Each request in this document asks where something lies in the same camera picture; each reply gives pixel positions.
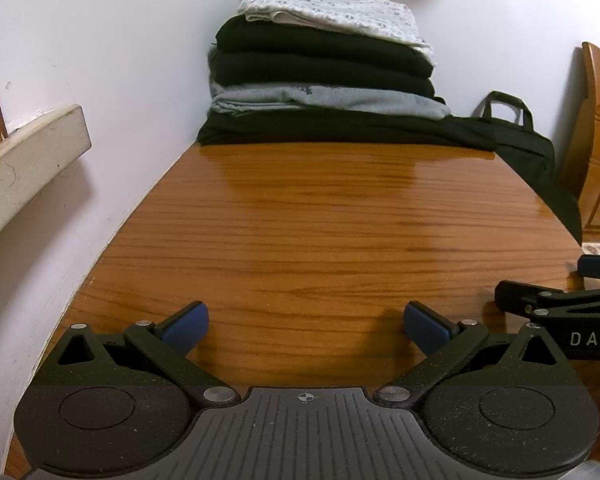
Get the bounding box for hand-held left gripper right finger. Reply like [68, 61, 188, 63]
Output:
[372, 301, 563, 406]

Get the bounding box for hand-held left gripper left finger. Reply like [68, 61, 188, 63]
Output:
[55, 301, 241, 406]

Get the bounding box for white patterned garment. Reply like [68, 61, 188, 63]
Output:
[237, 0, 436, 67]

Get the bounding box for black bag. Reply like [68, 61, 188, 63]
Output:
[472, 91, 584, 247]

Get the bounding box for large black folded garment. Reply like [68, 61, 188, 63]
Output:
[196, 109, 498, 153]

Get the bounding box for beige window sill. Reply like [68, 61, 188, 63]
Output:
[0, 105, 92, 257]

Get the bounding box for grey folded garment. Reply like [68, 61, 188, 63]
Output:
[209, 82, 453, 121]

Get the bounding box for black folded sweater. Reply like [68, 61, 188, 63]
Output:
[209, 50, 436, 100]
[215, 15, 437, 81]

